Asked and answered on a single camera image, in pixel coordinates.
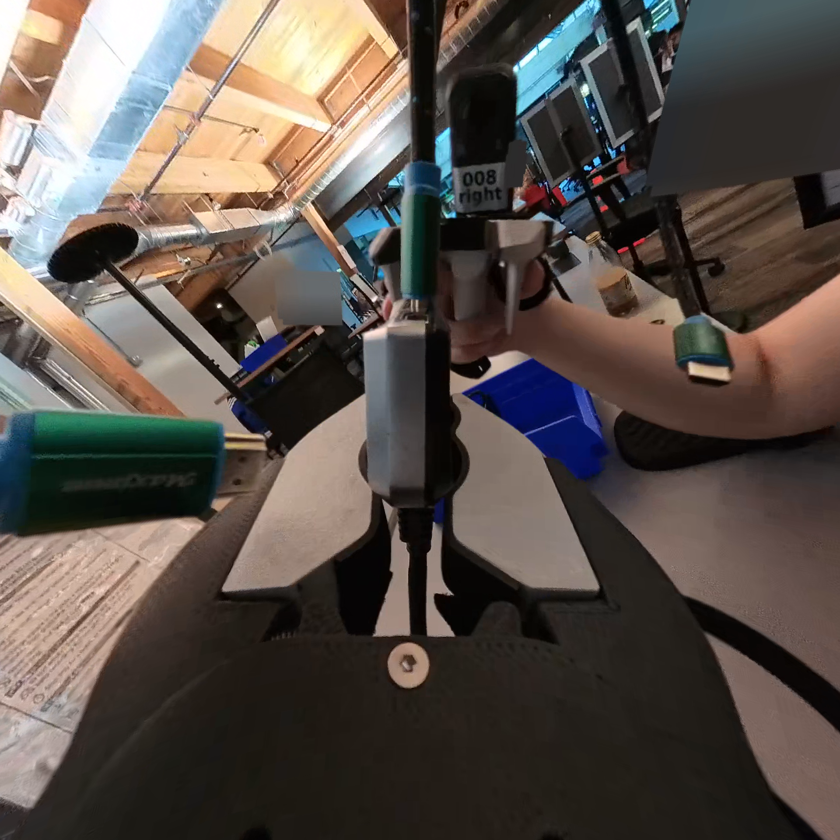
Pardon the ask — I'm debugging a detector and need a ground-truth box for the person's right hand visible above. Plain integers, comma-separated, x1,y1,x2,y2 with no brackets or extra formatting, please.
445,294,573,365

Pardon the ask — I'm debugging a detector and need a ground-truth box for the silver hdmi switch box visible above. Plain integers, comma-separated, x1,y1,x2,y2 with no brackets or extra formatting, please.
363,315,455,508

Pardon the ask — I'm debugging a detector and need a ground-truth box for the black wrist rest pad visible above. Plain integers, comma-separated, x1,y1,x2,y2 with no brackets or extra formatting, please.
613,412,836,472

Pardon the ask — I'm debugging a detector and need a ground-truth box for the grey panel on stand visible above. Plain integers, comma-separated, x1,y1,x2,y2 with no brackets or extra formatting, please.
579,18,665,151
518,84,605,191

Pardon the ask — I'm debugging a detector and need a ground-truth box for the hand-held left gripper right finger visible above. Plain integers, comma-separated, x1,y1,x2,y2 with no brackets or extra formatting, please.
433,392,602,636

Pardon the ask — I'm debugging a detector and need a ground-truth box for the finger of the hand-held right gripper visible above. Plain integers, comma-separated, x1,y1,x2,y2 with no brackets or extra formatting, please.
484,220,567,334
369,228,403,304

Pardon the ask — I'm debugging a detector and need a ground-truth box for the glass bottle with brown drink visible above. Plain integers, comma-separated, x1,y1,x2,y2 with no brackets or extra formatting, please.
586,231,641,319

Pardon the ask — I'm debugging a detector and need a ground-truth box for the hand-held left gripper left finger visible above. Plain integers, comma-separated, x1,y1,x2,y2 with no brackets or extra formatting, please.
222,399,396,636

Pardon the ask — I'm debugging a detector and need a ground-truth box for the thick black cable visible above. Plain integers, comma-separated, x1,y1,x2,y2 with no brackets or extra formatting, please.
395,502,435,636

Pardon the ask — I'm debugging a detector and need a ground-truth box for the large silver air duct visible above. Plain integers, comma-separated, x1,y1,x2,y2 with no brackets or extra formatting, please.
0,0,198,270

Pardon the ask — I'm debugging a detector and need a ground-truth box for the blue storage bin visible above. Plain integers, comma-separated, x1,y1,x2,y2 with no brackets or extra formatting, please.
238,341,284,376
462,360,609,481

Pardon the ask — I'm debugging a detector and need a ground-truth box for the person's right forearm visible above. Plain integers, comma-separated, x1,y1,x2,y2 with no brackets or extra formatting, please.
554,272,840,442

